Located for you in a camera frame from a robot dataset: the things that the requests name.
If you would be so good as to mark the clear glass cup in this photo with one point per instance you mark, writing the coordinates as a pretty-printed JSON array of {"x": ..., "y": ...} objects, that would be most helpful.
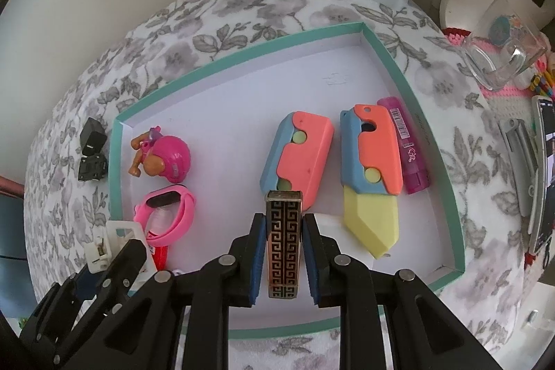
[{"x": 490, "y": 66}]

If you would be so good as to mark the black gold patterned lighter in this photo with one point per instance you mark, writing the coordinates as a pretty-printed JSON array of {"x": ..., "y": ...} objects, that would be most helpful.
[{"x": 284, "y": 240}]

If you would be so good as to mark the toy knife with yellow blade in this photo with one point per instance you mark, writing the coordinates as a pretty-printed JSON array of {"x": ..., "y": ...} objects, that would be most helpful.
[{"x": 373, "y": 162}]

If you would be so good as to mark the blue tape roll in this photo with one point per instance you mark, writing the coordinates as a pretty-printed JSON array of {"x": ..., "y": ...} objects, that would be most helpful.
[{"x": 503, "y": 29}]

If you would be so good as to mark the smartphone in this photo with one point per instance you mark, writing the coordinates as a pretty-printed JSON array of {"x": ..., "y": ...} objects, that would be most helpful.
[{"x": 547, "y": 179}]

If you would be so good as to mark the teal white box lid tray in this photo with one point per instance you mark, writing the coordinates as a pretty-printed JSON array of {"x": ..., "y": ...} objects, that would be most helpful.
[{"x": 243, "y": 101}]

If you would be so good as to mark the grey phone stand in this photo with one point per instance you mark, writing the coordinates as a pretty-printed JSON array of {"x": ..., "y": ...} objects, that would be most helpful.
[{"x": 520, "y": 166}]

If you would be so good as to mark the white hair claw clip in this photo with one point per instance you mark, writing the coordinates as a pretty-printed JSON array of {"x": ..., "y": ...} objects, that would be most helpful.
[{"x": 123, "y": 231}]

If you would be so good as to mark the colourful beads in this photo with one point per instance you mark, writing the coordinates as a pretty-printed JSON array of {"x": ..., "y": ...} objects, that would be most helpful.
[{"x": 542, "y": 81}]

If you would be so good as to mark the black toy car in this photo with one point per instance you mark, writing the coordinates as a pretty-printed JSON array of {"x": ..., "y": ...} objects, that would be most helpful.
[{"x": 92, "y": 168}]

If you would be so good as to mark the red plastic bottle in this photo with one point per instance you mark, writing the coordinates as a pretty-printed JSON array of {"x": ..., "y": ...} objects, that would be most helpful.
[{"x": 159, "y": 259}]

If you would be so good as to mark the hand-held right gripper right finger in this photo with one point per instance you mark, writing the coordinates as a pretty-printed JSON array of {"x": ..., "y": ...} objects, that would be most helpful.
[{"x": 312, "y": 261}]

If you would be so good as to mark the black power adapter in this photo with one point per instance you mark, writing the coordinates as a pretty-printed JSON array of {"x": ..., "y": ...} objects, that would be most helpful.
[{"x": 93, "y": 136}]

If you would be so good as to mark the grey floral blanket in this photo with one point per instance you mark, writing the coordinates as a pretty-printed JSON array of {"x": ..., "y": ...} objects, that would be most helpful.
[{"x": 195, "y": 36}]

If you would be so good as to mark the orange blue toy knife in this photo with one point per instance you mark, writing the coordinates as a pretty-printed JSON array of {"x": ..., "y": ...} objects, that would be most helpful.
[{"x": 303, "y": 153}]

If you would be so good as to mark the pink smartwatch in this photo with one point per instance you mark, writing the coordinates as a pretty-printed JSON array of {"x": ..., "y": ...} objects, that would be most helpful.
[{"x": 184, "y": 214}]

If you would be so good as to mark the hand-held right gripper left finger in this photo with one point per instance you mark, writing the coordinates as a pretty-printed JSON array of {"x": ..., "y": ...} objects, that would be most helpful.
[{"x": 256, "y": 261}]

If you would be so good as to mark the purple glue stick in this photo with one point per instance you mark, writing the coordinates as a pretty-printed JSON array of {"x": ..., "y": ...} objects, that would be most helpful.
[{"x": 407, "y": 149}]

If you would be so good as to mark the pink dog toy figure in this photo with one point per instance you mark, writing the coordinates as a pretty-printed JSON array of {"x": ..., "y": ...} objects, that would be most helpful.
[{"x": 171, "y": 155}]

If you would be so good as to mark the pink crochet mat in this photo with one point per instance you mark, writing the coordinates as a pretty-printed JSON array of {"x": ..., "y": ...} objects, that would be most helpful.
[{"x": 507, "y": 101}]

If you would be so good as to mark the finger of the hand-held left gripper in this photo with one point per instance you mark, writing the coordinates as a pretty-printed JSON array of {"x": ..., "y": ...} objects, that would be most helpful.
[
  {"x": 128, "y": 261},
  {"x": 84, "y": 282}
]

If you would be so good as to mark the dark blue cabinet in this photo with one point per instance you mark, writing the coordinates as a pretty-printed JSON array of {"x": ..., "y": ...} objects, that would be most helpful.
[{"x": 11, "y": 231}]

